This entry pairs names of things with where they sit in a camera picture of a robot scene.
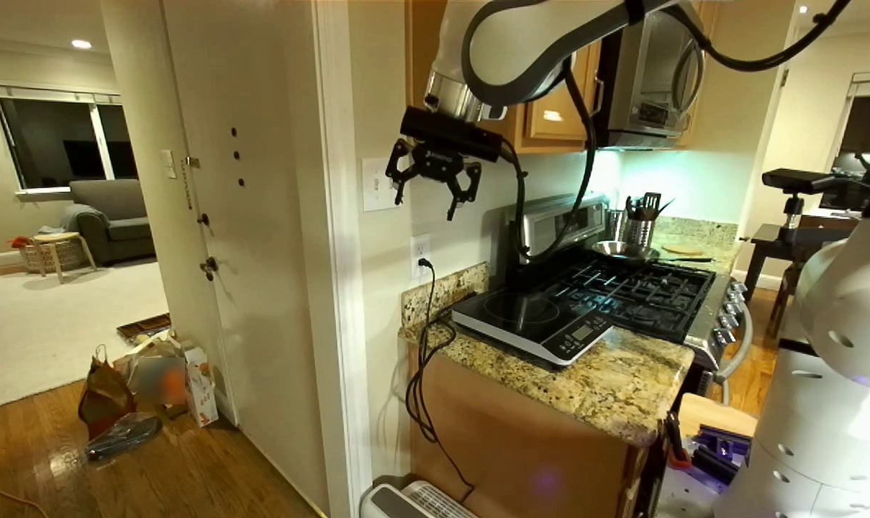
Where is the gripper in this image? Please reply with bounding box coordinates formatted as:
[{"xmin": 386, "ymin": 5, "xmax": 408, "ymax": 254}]
[{"xmin": 385, "ymin": 137, "xmax": 483, "ymax": 222}]

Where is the wooden cabinet door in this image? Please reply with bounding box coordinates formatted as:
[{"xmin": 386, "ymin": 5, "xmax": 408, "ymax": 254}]
[{"xmin": 524, "ymin": 40, "xmax": 602, "ymax": 142}]

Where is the black portable induction cooktop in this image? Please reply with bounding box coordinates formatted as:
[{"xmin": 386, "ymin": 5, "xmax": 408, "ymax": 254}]
[{"xmin": 450, "ymin": 287, "xmax": 615, "ymax": 367}]

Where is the white door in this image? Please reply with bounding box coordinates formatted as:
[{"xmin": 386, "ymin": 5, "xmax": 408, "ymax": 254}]
[{"xmin": 160, "ymin": 0, "xmax": 332, "ymax": 513}]

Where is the metal frying pan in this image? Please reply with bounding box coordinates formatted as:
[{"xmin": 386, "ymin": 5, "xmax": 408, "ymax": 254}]
[{"xmin": 591, "ymin": 240, "xmax": 716, "ymax": 264}]

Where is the metal utensil holder with utensils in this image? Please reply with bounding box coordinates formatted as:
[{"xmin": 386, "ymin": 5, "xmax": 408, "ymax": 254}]
[{"xmin": 621, "ymin": 191, "xmax": 674, "ymax": 250}]

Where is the stainless microwave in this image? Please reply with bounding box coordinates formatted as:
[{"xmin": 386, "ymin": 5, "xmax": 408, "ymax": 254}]
[{"xmin": 594, "ymin": 6, "xmax": 707, "ymax": 151}]

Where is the stainless gas stove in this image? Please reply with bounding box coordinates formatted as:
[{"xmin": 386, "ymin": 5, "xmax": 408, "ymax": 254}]
[{"xmin": 505, "ymin": 192, "xmax": 756, "ymax": 383}]

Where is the white printed paper bag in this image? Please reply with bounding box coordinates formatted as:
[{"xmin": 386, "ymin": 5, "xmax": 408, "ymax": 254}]
[{"xmin": 181, "ymin": 341, "xmax": 220, "ymax": 429}]

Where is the grey sofa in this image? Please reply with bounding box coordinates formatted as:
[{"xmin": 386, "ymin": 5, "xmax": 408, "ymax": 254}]
[{"xmin": 62, "ymin": 178, "xmax": 157, "ymax": 266}]

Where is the brown tray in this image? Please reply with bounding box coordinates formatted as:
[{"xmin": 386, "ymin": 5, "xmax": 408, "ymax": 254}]
[{"xmin": 116, "ymin": 312, "xmax": 172, "ymax": 342}]

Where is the white heater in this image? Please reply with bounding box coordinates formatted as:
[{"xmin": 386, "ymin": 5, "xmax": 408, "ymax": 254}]
[{"xmin": 358, "ymin": 480, "xmax": 480, "ymax": 518}]

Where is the dark wooden table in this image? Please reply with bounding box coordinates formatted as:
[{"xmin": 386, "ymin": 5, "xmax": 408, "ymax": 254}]
[{"xmin": 740, "ymin": 213, "xmax": 861, "ymax": 339}]

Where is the woven basket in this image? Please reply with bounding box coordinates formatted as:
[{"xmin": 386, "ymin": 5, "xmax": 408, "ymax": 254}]
[{"xmin": 17, "ymin": 239, "xmax": 84, "ymax": 275}]

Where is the wooden stool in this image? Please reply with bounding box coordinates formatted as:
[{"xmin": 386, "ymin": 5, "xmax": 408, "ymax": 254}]
[{"xmin": 30, "ymin": 231, "xmax": 98, "ymax": 283}]

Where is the window with blind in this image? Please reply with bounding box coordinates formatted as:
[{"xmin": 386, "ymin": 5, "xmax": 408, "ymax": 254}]
[{"xmin": 0, "ymin": 78, "xmax": 140, "ymax": 196}]

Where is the brown paper bag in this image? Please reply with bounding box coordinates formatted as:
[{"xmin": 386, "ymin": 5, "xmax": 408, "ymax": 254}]
[{"xmin": 78, "ymin": 345, "xmax": 137, "ymax": 441}]

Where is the black plastic bag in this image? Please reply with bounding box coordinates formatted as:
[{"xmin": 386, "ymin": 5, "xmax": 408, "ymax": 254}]
[{"xmin": 84, "ymin": 413, "xmax": 164, "ymax": 462}]

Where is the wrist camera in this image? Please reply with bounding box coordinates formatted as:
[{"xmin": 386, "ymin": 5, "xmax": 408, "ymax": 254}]
[{"xmin": 399, "ymin": 106, "xmax": 504, "ymax": 163}]

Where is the white wall switch plate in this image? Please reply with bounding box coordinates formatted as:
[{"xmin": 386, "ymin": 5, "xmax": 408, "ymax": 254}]
[{"xmin": 361, "ymin": 157, "xmax": 407, "ymax": 213}]

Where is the white wall socket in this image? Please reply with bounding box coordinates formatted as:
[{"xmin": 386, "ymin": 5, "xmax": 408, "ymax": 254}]
[{"xmin": 410, "ymin": 235, "xmax": 432, "ymax": 281}]

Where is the black cable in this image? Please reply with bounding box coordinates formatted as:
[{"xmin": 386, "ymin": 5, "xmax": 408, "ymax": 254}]
[{"xmin": 404, "ymin": 258, "xmax": 477, "ymax": 504}]

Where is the wooden wall cabinet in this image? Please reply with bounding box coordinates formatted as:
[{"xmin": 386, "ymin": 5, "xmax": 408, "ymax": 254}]
[{"xmin": 405, "ymin": 0, "xmax": 720, "ymax": 155}]

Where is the oven door handle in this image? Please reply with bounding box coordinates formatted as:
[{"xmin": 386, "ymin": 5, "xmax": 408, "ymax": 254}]
[{"xmin": 715, "ymin": 301, "xmax": 756, "ymax": 383}]

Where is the camera on mount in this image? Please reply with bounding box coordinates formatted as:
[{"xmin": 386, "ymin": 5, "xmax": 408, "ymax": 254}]
[{"xmin": 761, "ymin": 168, "xmax": 840, "ymax": 246}]

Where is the window with white frame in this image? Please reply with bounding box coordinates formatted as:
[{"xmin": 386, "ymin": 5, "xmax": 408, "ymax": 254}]
[{"xmin": 826, "ymin": 71, "xmax": 870, "ymax": 213}]

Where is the orange cable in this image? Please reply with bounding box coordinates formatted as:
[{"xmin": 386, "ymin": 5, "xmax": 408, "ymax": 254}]
[{"xmin": 0, "ymin": 478, "xmax": 51, "ymax": 518}]

